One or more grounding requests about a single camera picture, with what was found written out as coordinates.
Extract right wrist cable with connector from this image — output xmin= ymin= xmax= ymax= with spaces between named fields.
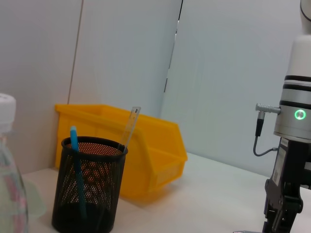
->
xmin=252 ymin=103 xmax=282 ymax=157

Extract transparent plastic ruler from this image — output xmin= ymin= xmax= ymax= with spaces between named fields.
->
xmin=120 ymin=106 xmax=142 ymax=154

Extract blue plastic scissors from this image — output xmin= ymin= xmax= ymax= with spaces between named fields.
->
xmin=69 ymin=125 xmax=88 ymax=219

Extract yellow plastic storage bin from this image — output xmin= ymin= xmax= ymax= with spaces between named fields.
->
xmin=54 ymin=103 xmax=189 ymax=199

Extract black mesh cup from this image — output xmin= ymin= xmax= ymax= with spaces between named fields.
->
xmin=52 ymin=136 xmax=129 ymax=233

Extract clear green-label water bottle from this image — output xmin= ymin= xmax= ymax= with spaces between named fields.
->
xmin=0 ymin=93 xmax=30 ymax=233

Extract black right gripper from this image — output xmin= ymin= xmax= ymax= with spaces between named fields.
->
xmin=262 ymin=137 xmax=311 ymax=233

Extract pale green glass fruit plate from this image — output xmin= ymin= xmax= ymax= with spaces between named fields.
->
xmin=21 ymin=178 xmax=47 ymax=220

